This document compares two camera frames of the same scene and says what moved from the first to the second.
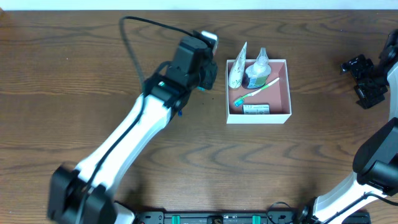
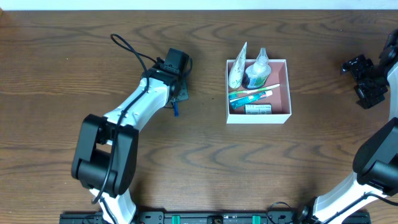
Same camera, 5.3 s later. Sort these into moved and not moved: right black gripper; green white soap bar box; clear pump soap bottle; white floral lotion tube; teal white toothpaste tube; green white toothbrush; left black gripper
Moved: left black gripper; green white toothbrush; teal white toothpaste tube
Not moved: white floral lotion tube; clear pump soap bottle; right black gripper; green white soap bar box
